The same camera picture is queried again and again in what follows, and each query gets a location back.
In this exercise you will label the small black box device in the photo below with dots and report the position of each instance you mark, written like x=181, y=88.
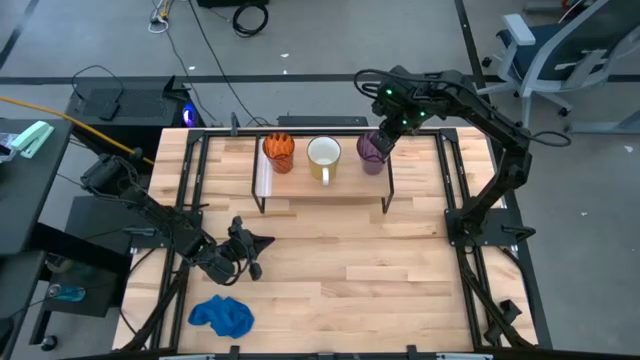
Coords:
x=109, y=111

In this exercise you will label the wooden shelf with black legs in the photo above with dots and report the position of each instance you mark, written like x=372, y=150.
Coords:
x=300, y=187

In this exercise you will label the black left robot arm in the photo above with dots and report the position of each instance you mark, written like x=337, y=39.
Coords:
x=160, y=215

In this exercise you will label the yellow mug with white inside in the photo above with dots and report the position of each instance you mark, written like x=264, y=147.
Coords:
x=324, y=150

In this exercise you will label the black low side shelf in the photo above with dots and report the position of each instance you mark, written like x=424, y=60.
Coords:
x=90, y=295

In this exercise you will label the orange faceted plastic cup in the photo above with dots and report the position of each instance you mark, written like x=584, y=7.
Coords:
x=280, y=155

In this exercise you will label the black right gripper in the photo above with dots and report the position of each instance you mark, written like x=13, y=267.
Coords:
x=397, y=112

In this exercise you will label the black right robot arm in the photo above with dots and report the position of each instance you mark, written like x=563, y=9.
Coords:
x=500, y=135

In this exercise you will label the grey metal furniture base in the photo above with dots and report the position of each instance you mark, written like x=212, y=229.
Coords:
x=600, y=127

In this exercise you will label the grey and blue office chair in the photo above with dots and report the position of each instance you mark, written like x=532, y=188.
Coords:
x=540, y=60

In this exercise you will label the mint green stapler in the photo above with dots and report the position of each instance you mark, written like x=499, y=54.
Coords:
x=32, y=137

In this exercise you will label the purple faceted plastic cup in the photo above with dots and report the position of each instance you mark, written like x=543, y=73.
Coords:
x=370, y=162

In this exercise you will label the black computer tower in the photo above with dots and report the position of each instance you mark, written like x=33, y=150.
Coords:
x=135, y=102

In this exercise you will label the black power strip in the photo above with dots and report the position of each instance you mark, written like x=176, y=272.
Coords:
x=320, y=121

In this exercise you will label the black metal table frame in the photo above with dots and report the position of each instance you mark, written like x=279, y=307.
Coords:
x=245, y=133

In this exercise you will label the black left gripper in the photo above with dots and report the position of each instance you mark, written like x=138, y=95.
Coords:
x=240, y=247

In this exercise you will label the crumpled blue cloth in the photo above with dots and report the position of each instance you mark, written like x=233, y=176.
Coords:
x=222, y=317

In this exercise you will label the blue translucent object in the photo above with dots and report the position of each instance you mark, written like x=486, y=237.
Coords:
x=70, y=294

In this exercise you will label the black side desk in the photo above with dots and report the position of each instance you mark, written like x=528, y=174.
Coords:
x=25, y=200

